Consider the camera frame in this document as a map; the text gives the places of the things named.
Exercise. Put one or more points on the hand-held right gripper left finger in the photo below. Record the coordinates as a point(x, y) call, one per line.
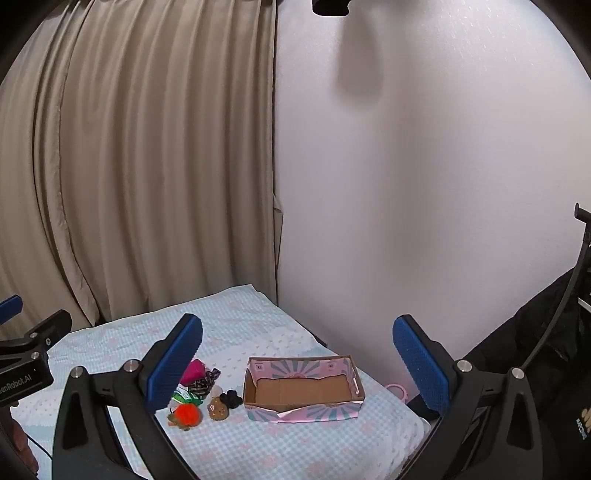
point(178, 364)

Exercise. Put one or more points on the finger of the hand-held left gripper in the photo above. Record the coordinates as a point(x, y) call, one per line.
point(46, 330)
point(10, 309)

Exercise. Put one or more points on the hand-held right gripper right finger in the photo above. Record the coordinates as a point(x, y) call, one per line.
point(421, 364)

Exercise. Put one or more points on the pink pouch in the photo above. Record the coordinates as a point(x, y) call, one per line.
point(194, 371)

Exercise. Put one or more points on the green packet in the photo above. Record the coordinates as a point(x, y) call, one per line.
point(183, 396)

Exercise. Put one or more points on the dark patterned cloth scrunchie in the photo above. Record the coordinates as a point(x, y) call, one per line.
point(205, 382)

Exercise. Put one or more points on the orange pompom plush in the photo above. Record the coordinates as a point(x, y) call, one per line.
point(187, 415)

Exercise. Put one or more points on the brown plush toy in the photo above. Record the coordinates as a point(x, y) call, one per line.
point(218, 408)

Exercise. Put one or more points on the black scrunchie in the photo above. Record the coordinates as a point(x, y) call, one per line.
point(231, 398)

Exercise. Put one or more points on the pink printed cardboard box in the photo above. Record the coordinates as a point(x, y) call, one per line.
point(300, 392)

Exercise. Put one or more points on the person's left hand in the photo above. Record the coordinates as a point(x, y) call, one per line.
point(22, 443)

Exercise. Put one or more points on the light blue checked blanket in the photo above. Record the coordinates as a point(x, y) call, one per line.
point(277, 443)

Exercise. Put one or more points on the beige curtain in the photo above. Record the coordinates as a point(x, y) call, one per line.
point(138, 161)

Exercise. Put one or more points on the black overhead fixture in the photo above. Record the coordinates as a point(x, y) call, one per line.
point(330, 6)

